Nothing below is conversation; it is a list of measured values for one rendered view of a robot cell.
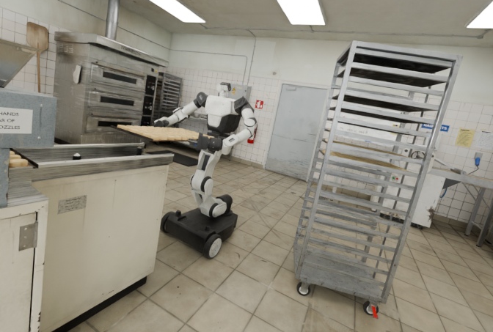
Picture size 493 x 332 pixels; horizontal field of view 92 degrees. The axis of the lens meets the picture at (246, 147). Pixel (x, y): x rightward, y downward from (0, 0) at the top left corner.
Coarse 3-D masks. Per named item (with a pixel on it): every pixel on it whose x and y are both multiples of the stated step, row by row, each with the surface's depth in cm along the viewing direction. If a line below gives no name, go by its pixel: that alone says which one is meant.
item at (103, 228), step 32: (32, 160) 111; (64, 160) 119; (64, 192) 100; (96, 192) 112; (128, 192) 128; (160, 192) 147; (64, 224) 103; (96, 224) 116; (128, 224) 132; (160, 224) 154; (64, 256) 106; (96, 256) 120; (128, 256) 138; (64, 288) 110; (96, 288) 125; (128, 288) 148; (64, 320) 114
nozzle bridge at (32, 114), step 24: (0, 96) 64; (24, 96) 68; (48, 96) 74; (0, 120) 65; (24, 120) 69; (48, 120) 74; (0, 144) 66; (24, 144) 70; (48, 144) 76; (0, 168) 67; (0, 192) 68
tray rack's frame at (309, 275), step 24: (384, 48) 148; (408, 48) 146; (456, 72) 143; (408, 96) 191; (432, 144) 150; (384, 192) 200; (408, 216) 157; (384, 240) 184; (336, 264) 198; (336, 288) 170; (360, 288) 173; (384, 288) 166
